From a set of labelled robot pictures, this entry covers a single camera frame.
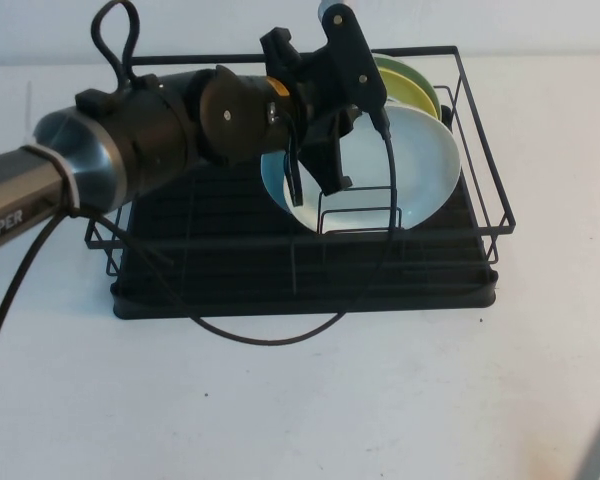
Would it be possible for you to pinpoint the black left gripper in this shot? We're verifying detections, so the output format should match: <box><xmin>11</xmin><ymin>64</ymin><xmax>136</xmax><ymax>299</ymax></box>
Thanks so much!
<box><xmin>289</xmin><ymin>47</ymin><xmax>357</xmax><ymax>197</ymax></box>

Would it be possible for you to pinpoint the white round plate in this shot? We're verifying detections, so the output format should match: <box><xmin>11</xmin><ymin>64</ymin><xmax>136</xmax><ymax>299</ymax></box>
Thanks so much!
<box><xmin>282</xmin><ymin>103</ymin><xmax>462</xmax><ymax>235</ymax></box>

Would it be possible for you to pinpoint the light blue round plate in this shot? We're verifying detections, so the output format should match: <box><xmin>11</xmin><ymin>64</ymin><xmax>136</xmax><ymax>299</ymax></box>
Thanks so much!
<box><xmin>259</xmin><ymin>149</ymin><xmax>301</xmax><ymax>211</ymax></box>

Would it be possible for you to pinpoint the yellow round plate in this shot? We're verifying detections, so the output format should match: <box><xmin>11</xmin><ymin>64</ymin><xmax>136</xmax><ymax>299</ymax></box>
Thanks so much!
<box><xmin>377</xmin><ymin>68</ymin><xmax>440</xmax><ymax>121</ymax></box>

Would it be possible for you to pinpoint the green round plate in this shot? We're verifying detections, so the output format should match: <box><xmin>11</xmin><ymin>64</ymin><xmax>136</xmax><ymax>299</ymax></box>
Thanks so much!
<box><xmin>372</xmin><ymin>53</ymin><xmax>442</xmax><ymax>119</ymax></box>

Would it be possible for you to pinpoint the black plastic drip tray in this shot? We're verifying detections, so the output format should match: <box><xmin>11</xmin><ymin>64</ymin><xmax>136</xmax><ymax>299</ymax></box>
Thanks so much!
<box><xmin>110</xmin><ymin>104</ymin><xmax>500</xmax><ymax>321</ymax></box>

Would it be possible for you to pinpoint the white zip tie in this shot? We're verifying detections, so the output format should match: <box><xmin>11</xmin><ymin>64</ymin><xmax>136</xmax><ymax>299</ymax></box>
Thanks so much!
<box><xmin>25</xmin><ymin>143</ymin><xmax>81</xmax><ymax>212</ymax></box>

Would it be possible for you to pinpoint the short dangling black cable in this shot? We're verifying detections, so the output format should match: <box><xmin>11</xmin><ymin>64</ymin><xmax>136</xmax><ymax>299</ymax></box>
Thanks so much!
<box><xmin>282</xmin><ymin>117</ymin><xmax>305</xmax><ymax>209</ymax></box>

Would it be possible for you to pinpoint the long black camera cable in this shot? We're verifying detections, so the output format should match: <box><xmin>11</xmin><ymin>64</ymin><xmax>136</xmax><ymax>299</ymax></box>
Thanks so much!
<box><xmin>0</xmin><ymin>107</ymin><xmax>397</xmax><ymax>386</ymax></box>

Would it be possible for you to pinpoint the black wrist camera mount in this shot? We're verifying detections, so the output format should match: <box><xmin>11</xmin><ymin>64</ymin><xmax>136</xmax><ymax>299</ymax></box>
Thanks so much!
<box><xmin>318</xmin><ymin>0</ymin><xmax>389</xmax><ymax>114</ymax></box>

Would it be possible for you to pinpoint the black wrist camera block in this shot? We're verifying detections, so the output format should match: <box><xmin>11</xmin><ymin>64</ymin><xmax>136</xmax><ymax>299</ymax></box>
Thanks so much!
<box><xmin>258</xmin><ymin>27</ymin><xmax>302</xmax><ymax>76</ymax></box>

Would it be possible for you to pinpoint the black wire dish rack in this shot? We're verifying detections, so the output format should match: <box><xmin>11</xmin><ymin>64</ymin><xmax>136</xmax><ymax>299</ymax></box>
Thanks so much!
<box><xmin>84</xmin><ymin>44</ymin><xmax>517</xmax><ymax>294</ymax></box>

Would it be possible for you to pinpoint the looped black arm cable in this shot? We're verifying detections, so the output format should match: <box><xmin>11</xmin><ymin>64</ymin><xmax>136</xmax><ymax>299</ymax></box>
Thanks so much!
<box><xmin>90</xmin><ymin>0</ymin><xmax>142</xmax><ymax>89</ymax></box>

